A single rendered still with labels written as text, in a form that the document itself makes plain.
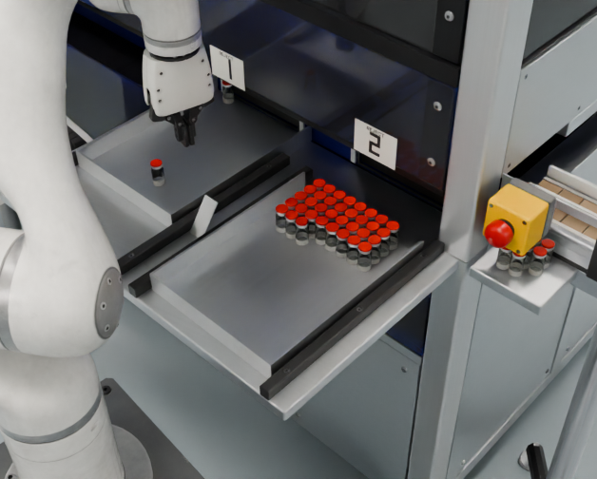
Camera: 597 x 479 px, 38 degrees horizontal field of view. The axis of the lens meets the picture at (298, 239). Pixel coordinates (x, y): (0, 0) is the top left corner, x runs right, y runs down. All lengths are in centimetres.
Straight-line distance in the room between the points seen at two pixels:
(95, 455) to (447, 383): 77
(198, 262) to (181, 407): 97
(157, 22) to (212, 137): 44
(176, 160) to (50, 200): 79
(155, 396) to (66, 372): 139
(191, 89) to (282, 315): 37
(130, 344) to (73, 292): 165
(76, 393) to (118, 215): 59
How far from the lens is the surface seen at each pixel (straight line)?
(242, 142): 163
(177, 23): 126
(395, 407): 179
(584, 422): 171
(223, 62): 158
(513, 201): 129
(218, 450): 223
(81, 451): 104
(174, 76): 131
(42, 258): 82
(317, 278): 135
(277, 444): 223
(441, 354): 157
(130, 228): 147
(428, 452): 182
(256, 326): 129
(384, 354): 170
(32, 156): 83
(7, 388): 96
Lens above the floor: 184
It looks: 43 degrees down
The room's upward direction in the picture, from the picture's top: 1 degrees counter-clockwise
